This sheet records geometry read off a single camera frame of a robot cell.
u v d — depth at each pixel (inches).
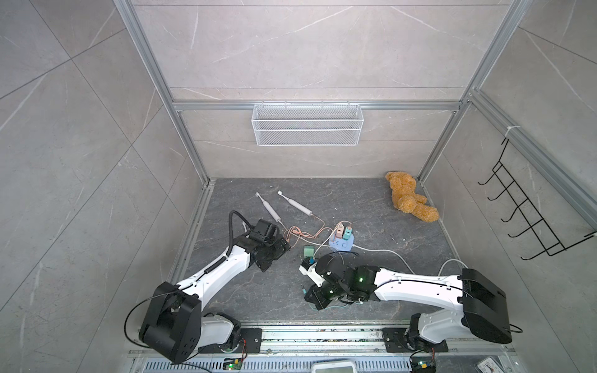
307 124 39.6
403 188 41.2
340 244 36.5
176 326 15.9
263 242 26.0
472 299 16.6
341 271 23.3
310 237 38.5
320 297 25.9
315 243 34.4
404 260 36.3
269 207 42.1
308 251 36.3
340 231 36.4
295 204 42.5
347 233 36.2
